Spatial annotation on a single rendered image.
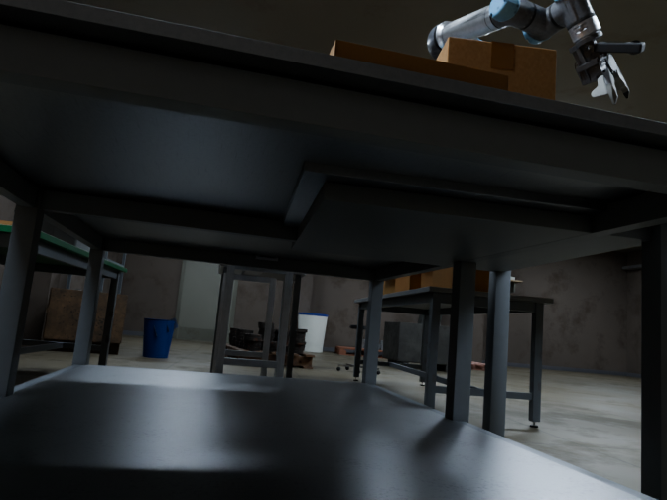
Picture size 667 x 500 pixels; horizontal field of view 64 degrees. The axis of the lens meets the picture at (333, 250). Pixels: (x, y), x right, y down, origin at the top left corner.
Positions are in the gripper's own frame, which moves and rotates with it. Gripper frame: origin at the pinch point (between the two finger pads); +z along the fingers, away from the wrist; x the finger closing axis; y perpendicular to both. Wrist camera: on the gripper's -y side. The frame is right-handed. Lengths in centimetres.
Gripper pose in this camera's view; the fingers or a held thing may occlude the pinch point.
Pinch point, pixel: (624, 100)
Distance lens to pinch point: 171.1
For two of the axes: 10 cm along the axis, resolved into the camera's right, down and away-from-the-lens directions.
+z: 4.2, 9.1, 0.4
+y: -6.6, 2.7, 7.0
